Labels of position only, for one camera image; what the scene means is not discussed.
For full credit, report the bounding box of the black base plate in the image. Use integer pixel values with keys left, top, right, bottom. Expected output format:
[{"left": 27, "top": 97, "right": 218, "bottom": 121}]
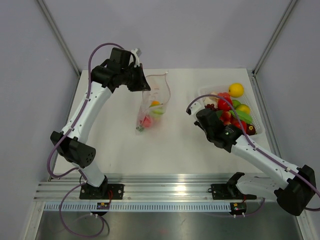
[
  {"left": 79, "top": 183, "right": 125, "bottom": 200},
  {"left": 207, "top": 183, "right": 257, "bottom": 200}
]

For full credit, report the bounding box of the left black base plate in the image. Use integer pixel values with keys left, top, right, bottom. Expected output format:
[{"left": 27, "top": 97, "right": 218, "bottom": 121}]
[{"left": 79, "top": 183, "right": 125, "bottom": 200}]

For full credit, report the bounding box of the right aluminium frame post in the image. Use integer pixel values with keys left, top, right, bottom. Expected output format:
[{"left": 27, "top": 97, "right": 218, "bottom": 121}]
[{"left": 252, "top": 0, "right": 300, "bottom": 77}]

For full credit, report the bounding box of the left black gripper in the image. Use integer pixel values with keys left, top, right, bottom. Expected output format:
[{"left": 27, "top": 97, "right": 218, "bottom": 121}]
[{"left": 119, "top": 63, "right": 151, "bottom": 92}]

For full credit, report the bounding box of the red strawberry with leaves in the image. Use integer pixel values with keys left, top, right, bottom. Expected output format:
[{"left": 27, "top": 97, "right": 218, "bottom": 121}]
[{"left": 136, "top": 126, "right": 145, "bottom": 133}]

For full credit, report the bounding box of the dark purple mangosteen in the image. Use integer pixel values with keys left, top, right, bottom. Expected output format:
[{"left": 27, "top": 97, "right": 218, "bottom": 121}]
[{"left": 246, "top": 124, "right": 257, "bottom": 136}]

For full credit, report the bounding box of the green pear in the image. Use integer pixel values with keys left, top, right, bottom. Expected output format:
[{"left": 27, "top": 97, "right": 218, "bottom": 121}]
[{"left": 149, "top": 107, "right": 166, "bottom": 119}]

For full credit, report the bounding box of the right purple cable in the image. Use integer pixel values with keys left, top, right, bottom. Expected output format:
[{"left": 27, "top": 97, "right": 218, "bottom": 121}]
[{"left": 186, "top": 94, "right": 320, "bottom": 218}]

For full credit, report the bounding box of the small circuit board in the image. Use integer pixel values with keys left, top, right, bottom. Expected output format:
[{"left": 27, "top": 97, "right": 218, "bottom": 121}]
[
  {"left": 230, "top": 202, "right": 247, "bottom": 216},
  {"left": 97, "top": 202, "right": 110, "bottom": 210}
]

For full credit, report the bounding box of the aluminium frame post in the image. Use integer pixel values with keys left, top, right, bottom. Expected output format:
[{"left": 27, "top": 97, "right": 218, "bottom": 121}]
[
  {"left": 35, "top": 0, "right": 82, "bottom": 79},
  {"left": 252, "top": 0, "right": 300, "bottom": 77}
]

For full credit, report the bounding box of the yellow lemon top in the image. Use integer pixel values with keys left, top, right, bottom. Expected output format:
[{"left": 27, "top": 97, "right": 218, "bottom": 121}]
[{"left": 228, "top": 83, "right": 245, "bottom": 98}]

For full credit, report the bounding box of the white garlic bulb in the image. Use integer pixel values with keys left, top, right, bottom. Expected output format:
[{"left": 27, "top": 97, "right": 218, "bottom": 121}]
[{"left": 203, "top": 96, "right": 219, "bottom": 108}]

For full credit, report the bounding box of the large green leaf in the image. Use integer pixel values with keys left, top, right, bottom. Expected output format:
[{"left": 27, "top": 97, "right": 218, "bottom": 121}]
[{"left": 229, "top": 110, "right": 253, "bottom": 124}]

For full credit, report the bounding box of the dark grape bunch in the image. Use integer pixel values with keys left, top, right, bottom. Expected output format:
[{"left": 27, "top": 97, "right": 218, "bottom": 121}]
[{"left": 205, "top": 103, "right": 218, "bottom": 112}]

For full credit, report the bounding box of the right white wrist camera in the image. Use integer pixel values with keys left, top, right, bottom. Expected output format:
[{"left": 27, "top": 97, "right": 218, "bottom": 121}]
[{"left": 186, "top": 101, "right": 203, "bottom": 116}]

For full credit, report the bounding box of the white plastic fruit basket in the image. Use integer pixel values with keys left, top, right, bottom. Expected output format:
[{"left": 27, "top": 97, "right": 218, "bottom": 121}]
[{"left": 197, "top": 84, "right": 265, "bottom": 139}]

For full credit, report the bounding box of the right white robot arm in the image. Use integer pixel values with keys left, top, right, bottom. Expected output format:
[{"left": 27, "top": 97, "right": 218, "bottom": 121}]
[{"left": 194, "top": 108, "right": 317, "bottom": 216}]

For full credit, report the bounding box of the right small circuit board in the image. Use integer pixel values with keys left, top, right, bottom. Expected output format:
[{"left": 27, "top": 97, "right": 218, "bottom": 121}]
[{"left": 230, "top": 202, "right": 247, "bottom": 216}]

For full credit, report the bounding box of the white slotted cable duct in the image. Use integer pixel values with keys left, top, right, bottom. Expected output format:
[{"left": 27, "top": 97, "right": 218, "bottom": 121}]
[{"left": 44, "top": 201, "right": 231, "bottom": 213}]

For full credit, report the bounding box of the aluminium mounting rail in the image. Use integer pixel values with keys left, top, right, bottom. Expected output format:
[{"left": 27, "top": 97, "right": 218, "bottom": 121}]
[{"left": 33, "top": 173, "right": 306, "bottom": 203}]

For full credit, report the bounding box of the left small circuit board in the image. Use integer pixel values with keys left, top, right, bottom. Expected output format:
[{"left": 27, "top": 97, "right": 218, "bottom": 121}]
[{"left": 97, "top": 202, "right": 110, "bottom": 210}]

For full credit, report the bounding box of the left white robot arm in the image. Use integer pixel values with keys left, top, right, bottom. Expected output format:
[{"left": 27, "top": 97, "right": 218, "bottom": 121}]
[{"left": 50, "top": 44, "right": 151, "bottom": 199}]

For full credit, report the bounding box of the left aluminium frame post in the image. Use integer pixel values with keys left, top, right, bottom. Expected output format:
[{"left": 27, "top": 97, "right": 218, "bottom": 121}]
[{"left": 35, "top": 0, "right": 82, "bottom": 79}]

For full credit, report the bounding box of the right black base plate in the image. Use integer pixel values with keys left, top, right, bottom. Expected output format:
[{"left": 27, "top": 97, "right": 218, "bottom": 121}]
[{"left": 207, "top": 183, "right": 257, "bottom": 200}]

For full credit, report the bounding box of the yellow mango upper left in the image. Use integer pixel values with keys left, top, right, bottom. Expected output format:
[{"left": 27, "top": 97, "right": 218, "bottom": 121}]
[{"left": 150, "top": 101, "right": 161, "bottom": 107}]

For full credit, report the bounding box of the yellow fruit right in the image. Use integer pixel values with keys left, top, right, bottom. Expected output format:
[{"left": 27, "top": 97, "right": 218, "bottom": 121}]
[{"left": 236, "top": 104, "right": 251, "bottom": 115}]

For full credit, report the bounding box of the clear pink zip top bag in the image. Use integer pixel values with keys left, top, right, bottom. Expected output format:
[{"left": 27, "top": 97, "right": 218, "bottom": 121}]
[{"left": 135, "top": 71, "right": 171, "bottom": 134}]

